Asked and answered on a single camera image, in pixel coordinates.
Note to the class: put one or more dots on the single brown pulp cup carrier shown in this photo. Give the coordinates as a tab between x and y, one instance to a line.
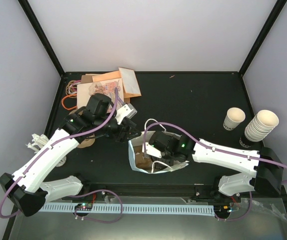
146	163

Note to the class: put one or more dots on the stack of white paper cups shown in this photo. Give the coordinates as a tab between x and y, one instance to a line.
259	128

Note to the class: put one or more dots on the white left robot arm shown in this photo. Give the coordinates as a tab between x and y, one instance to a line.
26	187

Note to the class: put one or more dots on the brown cardboard sleeve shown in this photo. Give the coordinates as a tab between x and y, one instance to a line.
87	78

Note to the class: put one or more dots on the rubber bands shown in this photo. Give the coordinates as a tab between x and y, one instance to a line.
70	93

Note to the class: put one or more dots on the illustrated greeting card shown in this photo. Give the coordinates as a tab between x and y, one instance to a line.
106	87

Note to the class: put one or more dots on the light blue cable duct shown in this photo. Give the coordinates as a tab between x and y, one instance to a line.
143	209

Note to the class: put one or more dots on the light blue paper bag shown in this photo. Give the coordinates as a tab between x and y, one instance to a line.
175	149

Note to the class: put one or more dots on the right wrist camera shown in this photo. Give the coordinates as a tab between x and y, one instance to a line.
150	150

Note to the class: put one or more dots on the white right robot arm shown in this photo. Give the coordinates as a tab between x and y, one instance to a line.
256	171

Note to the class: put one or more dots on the white plastic cutlery pile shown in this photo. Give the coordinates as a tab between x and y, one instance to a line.
38	142

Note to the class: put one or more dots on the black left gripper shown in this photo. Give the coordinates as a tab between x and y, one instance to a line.
123	137

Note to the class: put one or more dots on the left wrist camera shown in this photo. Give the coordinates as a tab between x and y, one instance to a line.
126	111

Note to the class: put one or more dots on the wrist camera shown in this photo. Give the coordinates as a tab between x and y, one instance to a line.
126	111
150	150

